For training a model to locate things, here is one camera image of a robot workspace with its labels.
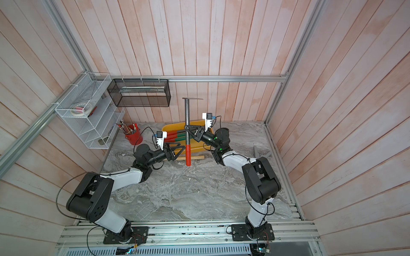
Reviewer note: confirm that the yellow plastic storage box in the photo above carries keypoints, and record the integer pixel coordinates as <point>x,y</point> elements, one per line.
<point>195,148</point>

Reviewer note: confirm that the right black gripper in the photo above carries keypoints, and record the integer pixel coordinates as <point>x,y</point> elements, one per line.
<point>201,131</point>

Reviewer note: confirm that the pens in red bucket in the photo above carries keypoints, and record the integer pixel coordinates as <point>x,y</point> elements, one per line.
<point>127,130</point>

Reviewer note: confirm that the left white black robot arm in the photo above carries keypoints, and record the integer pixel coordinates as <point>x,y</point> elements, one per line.
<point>91,197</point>

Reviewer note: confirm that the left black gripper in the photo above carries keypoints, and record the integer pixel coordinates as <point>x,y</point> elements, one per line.
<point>171,156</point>

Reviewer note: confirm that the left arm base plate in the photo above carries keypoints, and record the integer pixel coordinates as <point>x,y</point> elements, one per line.
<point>130,235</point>

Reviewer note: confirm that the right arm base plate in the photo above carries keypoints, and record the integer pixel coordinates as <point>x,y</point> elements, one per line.
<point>245,232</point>

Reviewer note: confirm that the black mesh wall basket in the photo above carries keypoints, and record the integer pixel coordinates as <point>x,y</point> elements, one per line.
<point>140,92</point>

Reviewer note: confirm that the green hoe red grip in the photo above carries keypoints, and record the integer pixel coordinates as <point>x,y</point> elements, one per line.
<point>177,139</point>
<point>180,135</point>

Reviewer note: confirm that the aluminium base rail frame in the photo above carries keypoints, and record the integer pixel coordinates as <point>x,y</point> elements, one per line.
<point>188,238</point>

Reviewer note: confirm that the white wire mesh shelf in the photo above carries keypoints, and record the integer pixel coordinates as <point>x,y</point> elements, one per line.
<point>96,131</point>

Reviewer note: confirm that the tape roll on shelf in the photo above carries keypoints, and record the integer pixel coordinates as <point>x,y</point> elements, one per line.
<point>81,109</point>

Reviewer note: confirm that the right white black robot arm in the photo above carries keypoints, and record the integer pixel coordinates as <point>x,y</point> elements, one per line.
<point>261,182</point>

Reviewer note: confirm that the red metal pen bucket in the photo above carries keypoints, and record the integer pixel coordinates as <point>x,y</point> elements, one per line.
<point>134,137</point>

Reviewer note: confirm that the grey speckled hoe red grip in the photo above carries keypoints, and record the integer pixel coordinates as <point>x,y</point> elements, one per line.
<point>173,132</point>

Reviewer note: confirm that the wooden handle pick hammer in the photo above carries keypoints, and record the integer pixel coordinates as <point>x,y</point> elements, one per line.
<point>197,157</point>

